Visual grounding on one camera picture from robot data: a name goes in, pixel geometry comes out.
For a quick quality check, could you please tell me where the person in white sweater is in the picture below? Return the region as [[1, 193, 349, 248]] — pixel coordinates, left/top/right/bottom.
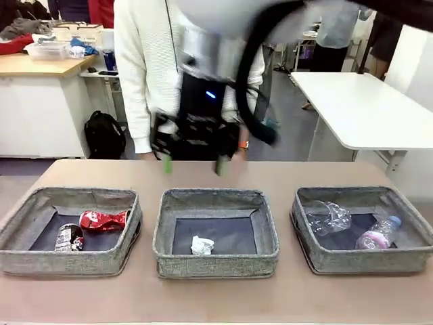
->
[[113, 0, 273, 162]]

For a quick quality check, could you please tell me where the black backpack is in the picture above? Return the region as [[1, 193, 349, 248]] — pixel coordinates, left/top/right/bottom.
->
[[83, 110, 127, 160]]

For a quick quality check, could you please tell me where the crushed black drink can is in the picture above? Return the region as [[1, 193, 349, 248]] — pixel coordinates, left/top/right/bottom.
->
[[53, 222, 85, 252]]

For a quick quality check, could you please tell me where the clear plastic cup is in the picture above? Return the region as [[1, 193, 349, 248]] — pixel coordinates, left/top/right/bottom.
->
[[306, 199, 352, 236]]

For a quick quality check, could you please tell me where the blue drink can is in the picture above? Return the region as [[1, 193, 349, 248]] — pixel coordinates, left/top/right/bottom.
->
[[102, 49, 116, 70]]

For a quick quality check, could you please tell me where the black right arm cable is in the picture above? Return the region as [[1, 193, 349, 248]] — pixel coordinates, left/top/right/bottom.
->
[[235, 0, 433, 147]]

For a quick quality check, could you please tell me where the person's right forearm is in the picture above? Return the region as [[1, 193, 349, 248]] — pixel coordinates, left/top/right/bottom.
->
[[127, 67, 153, 155]]

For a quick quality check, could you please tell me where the printed wooden crate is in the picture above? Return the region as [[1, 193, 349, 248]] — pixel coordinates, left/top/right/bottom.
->
[[52, 22, 104, 42]]

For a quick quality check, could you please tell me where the grey cloth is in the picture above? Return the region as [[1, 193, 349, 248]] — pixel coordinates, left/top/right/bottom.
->
[[0, 17, 53, 41]]

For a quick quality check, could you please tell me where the crushed red soda can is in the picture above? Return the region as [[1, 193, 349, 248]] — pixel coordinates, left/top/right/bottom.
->
[[79, 209, 133, 233]]

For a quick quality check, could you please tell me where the red cloth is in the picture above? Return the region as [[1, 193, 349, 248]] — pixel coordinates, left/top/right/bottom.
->
[[0, 32, 35, 55]]

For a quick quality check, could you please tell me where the clear bottle pink label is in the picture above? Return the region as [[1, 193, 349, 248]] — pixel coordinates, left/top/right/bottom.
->
[[355, 215, 403, 250]]

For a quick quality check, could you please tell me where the white paper ball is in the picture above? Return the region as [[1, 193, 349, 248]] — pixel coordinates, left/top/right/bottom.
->
[[190, 235, 216, 257]]

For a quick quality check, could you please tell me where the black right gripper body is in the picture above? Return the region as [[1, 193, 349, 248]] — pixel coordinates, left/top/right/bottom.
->
[[172, 72, 243, 160]]

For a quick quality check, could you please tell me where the grey fabric basket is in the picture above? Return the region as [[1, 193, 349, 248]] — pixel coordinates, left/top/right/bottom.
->
[[0, 185, 143, 277], [290, 184, 433, 275], [151, 188, 281, 279]]

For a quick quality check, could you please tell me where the person in navy top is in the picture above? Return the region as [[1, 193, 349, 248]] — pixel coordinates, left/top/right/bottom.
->
[[47, 0, 91, 21]]

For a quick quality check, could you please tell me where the white folding table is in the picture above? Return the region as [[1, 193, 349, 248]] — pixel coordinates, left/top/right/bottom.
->
[[290, 70, 433, 180]]

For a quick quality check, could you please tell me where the person in red top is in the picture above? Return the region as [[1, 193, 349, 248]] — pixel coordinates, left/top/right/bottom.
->
[[88, 0, 116, 28]]

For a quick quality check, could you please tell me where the person in light blue shirt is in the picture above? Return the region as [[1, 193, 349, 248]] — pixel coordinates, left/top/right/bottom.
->
[[311, 6, 360, 72]]

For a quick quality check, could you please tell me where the thin black neck cord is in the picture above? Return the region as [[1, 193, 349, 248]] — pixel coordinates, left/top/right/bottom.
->
[[164, 0, 180, 74]]

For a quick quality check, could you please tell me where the person in dark jacket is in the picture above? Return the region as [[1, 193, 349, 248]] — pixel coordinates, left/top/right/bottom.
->
[[367, 13, 403, 81]]

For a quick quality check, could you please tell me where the clear plastic tray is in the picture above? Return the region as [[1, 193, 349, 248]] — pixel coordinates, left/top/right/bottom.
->
[[25, 41, 70, 61]]

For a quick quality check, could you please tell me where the white side desk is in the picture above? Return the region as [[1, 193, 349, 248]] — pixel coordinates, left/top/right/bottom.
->
[[79, 66, 128, 125]]

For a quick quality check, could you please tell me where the blue cloth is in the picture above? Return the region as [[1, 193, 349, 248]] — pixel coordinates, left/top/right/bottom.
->
[[70, 36, 101, 55]]

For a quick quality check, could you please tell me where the white background workbench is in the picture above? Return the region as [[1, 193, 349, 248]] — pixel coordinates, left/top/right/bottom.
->
[[292, 20, 321, 70]]

